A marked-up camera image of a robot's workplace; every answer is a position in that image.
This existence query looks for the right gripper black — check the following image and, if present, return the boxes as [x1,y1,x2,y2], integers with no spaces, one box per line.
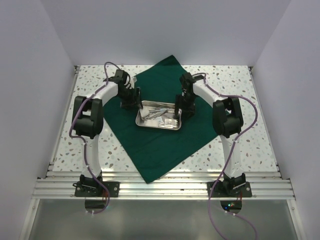
[174,92,197,120]

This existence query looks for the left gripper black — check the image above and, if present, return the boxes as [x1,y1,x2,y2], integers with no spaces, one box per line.
[117,86,143,111]

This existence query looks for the white gauze pad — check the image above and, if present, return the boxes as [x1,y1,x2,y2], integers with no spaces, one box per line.
[139,107,150,118]
[146,120,159,127]

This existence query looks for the steel forceps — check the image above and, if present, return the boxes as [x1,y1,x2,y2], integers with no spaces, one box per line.
[148,108,171,118]

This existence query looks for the large steel surgical scissors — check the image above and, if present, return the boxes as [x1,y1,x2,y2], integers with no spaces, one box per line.
[142,108,176,120]

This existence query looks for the stainless steel instrument tray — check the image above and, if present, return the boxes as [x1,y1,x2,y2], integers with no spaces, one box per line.
[135,100,182,131]

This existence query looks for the white sterile packet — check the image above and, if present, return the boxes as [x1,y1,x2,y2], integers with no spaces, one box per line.
[157,116,165,126]

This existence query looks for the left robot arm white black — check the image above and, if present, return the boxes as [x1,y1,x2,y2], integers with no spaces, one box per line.
[69,69,144,197]

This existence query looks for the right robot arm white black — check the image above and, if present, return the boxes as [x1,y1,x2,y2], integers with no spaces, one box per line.
[174,72,246,197]

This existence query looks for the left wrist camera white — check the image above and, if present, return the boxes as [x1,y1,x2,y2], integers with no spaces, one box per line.
[128,76,137,89]

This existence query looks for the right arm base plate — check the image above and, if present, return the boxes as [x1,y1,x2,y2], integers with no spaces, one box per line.
[211,181,253,198]

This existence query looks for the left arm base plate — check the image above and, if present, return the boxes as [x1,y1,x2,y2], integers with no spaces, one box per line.
[72,181,120,198]

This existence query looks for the aluminium rail frame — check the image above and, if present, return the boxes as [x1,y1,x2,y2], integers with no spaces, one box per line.
[31,171,295,200]

